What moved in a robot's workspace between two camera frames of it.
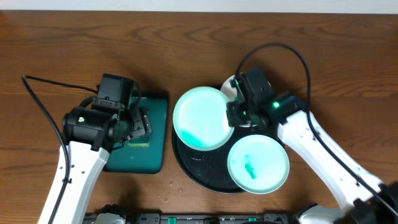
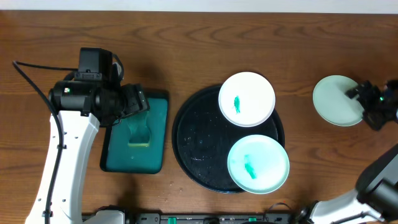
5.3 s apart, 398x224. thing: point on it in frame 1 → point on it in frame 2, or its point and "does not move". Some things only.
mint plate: [200, 119] → [333, 105]
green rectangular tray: [146, 154] does not move
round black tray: [209, 168] does not move
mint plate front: [258, 164] does not move
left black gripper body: [142, 121] → [137, 99]
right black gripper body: [234, 113] → [367, 94]
